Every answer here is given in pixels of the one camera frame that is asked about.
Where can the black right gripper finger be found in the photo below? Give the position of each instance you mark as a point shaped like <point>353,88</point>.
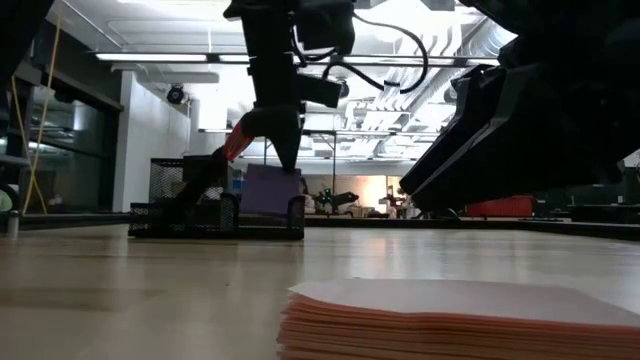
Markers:
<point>470,115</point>
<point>500,165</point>

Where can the purple sticky note pad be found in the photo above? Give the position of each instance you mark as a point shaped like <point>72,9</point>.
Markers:
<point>270,190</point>

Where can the black mesh desk organizer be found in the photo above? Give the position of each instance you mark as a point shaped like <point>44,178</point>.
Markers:
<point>165,222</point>

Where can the pink sticky note pad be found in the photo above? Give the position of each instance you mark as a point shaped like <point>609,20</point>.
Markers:
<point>450,325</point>

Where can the red storage bin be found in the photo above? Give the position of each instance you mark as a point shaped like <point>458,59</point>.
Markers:
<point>500,207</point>

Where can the black ceiling spotlight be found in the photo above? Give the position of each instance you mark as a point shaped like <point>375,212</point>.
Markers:
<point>175,95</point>

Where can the green rounded object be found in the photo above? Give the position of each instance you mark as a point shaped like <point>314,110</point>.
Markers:
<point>6,202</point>

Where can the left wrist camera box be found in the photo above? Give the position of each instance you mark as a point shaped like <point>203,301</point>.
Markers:
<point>320,91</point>

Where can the black aluminium table frame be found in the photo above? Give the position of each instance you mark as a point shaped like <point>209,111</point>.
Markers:
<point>75,220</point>

